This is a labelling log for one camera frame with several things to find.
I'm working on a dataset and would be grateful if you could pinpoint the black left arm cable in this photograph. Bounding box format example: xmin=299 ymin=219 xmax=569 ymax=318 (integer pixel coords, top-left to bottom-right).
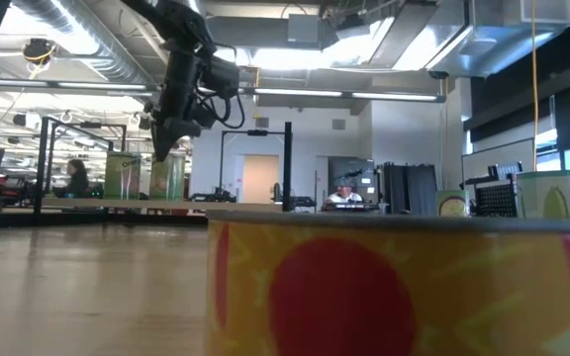
xmin=193 ymin=42 xmax=246 ymax=131

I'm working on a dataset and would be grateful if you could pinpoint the ceiling light strip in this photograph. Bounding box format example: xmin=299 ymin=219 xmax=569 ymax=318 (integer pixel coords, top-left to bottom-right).
xmin=242 ymin=86 xmax=447 ymax=104
xmin=0 ymin=78 xmax=160 ymax=96

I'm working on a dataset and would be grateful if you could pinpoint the black curtain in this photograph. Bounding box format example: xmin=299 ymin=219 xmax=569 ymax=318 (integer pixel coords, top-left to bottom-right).
xmin=382 ymin=161 xmax=438 ymax=215

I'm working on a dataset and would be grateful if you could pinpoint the large rectangular silver duct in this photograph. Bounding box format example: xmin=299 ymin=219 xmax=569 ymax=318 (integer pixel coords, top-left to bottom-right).
xmin=426 ymin=0 xmax=570 ymax=79

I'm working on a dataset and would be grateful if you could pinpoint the black perforated rack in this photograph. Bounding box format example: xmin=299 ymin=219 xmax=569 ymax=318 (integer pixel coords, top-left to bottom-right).
xmin=462 ymin=161 xmax=523 ymax=218

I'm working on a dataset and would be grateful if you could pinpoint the black shelf frame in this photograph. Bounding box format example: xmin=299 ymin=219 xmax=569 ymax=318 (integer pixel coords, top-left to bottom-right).
xmin=33 ymin=116 xmax=294 ymax=215

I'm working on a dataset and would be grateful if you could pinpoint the mixed veggies label can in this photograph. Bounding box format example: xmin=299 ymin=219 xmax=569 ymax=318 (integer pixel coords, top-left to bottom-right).
xmin=515 ymin=170 xmax=570 ymax=221

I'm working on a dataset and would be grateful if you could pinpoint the yellow hanging cable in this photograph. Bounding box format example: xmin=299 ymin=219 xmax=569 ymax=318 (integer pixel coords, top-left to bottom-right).
xmin=530 ymin=0 xmax=539 ymax=173

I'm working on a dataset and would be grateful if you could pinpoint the yellow pineapple rings can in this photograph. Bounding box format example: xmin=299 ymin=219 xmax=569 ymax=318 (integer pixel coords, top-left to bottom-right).
xmin=204 ymin=211 xmax=570 ymax=356

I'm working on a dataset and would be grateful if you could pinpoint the black background station frame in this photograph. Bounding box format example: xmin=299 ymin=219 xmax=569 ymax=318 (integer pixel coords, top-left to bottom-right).
xmin=218 ymin=128 xmax=287 ymax=202
xmin=46 ymin=121 xmax=129 ymax=197

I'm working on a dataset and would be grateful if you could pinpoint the beige door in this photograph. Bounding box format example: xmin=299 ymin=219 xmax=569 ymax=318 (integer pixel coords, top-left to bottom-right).
xmin=241 ymin=154 xmax=280 ymax=205

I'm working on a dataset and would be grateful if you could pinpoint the person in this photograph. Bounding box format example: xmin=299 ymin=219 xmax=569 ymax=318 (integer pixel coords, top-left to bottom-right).
xmin=325 ymin=180 xmax=365 ymax=205
xmin=64 ymin=157 xmax=91 ymax=199

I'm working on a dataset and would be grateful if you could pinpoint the green pears label can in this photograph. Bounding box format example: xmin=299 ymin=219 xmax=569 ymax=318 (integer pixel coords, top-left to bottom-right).
xmin=148 ymin=153 xmax=187 ymax=201

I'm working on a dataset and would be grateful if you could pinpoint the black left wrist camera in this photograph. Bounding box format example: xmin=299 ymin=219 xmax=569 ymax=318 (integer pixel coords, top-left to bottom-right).
xmin=199 ymin=54 xmax=241 ymax=100

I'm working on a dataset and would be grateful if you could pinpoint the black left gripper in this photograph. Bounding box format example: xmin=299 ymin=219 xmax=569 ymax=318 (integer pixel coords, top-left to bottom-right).
xmin=150 ymin=46 xmax=205 ymax=163

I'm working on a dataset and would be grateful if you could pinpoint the green label tall can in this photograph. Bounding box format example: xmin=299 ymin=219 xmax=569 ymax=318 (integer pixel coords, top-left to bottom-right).
xmin=434 ymin=189 xmax=471 ymax=218

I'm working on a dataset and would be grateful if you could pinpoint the grey ceiling box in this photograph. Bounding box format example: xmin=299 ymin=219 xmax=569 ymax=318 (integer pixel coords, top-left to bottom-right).
xmin=287 ymin=13 xmax=324 ymax=45

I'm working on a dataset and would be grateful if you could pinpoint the round silver air duct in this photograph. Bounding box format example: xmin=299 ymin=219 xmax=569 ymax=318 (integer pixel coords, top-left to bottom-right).
xmin=10 ymin=0 xmax=160 ymax=86

